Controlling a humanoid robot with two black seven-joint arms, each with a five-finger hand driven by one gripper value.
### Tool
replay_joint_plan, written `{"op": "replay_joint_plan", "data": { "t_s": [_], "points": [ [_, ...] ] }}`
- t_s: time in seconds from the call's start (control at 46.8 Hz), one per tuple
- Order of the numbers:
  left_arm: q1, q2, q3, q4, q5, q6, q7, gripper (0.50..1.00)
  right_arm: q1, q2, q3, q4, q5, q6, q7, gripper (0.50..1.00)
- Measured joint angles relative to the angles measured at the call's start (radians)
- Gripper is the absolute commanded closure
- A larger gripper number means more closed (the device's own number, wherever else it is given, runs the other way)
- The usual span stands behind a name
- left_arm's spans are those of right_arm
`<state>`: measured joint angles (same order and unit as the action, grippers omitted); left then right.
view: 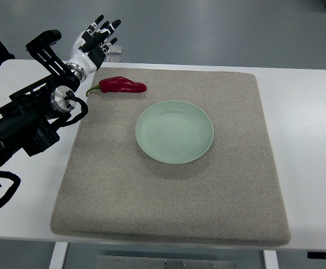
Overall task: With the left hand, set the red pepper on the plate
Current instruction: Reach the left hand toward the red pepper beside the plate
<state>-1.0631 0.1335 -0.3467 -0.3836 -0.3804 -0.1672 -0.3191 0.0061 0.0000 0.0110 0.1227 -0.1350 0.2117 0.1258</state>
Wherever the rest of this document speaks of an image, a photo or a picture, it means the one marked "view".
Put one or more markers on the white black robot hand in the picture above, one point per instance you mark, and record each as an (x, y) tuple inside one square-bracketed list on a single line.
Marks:
[(91, 47)]

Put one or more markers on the red pepper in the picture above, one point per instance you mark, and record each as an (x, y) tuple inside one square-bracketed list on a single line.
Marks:
[(118, 84)]

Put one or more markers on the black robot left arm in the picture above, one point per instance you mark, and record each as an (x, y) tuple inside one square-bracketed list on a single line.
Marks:
[(31, 119)]

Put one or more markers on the light green plate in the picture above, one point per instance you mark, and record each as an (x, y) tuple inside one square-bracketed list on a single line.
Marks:
[(174, 132)]

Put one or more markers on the beige felt mat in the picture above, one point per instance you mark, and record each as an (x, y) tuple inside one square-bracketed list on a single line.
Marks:
[(111, 189)]

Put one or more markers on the white table leg left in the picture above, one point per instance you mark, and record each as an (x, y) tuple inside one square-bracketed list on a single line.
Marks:
[(58, 256)]

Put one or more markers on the white table leg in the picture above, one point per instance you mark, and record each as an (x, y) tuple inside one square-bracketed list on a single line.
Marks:
[(58, 256), (270, 259)]

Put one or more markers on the white table leg right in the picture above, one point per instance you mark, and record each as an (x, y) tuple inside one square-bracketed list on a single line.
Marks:
[(270, 259)]

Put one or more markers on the black table control panel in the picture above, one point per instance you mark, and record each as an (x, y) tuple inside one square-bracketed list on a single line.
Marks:
[(316, 255)]

